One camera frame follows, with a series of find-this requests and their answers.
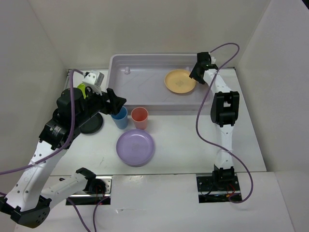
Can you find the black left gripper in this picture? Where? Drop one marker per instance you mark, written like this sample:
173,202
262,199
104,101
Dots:
113,107

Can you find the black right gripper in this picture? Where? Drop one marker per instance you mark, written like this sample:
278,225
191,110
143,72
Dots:
193,74

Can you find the yellow plate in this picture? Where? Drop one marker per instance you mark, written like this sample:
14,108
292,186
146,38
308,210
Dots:
179,82

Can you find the purple plate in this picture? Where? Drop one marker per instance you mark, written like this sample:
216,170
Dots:
135,147

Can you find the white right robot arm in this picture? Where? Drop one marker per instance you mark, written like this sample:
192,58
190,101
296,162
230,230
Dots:
224,113

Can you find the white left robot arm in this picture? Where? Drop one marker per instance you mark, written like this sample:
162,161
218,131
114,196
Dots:
30,202

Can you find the lavender plastic bin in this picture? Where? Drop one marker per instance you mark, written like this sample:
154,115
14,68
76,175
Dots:
139,78

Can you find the blue cup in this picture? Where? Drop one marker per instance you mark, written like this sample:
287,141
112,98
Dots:
121,119

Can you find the pink cup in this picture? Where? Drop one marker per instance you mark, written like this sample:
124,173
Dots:
139,116

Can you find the black plate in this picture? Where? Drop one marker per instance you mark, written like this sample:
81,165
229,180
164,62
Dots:
91,125

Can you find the green plate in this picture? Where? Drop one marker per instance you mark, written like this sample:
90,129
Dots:
82,89

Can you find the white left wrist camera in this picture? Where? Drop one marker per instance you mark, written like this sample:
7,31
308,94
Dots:
93,78

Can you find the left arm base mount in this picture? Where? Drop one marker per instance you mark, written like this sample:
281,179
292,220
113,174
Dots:
101,189

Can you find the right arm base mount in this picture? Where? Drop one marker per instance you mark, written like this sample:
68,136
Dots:
210,192

